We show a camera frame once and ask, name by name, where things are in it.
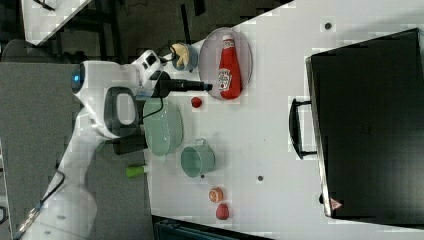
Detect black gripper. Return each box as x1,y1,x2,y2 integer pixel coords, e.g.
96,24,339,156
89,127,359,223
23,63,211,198
150,71,212,98

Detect red ketchup bottle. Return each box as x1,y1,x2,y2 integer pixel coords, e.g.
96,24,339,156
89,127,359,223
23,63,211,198
218,34,242,100

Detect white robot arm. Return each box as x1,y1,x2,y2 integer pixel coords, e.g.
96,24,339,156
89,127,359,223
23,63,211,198
13,50,213,240

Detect red strawberry toy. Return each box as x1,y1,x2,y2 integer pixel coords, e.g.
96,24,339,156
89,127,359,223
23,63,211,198
191,97,202,108

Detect blue bowl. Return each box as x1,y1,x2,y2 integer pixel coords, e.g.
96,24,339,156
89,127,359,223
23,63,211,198
170,43,198,72

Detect peeled banana toy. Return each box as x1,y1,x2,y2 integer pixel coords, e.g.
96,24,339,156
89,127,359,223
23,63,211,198
170,43,189,67

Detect green oval colander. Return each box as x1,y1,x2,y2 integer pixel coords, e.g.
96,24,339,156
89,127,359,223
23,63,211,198
143,98,183,157

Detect orange slice toy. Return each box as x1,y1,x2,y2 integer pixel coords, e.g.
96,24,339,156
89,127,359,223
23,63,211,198
208,187,224,203

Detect red fruit toy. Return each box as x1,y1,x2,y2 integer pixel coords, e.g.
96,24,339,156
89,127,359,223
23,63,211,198
216,203,230,220

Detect toaster oven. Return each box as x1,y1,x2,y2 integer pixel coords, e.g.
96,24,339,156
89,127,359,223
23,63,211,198
289,28,423,229

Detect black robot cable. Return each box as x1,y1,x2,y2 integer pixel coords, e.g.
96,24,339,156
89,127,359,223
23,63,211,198
138,96,165,126

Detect green cup with handle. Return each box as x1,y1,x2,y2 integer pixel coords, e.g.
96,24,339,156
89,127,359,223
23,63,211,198
180,138,215,178

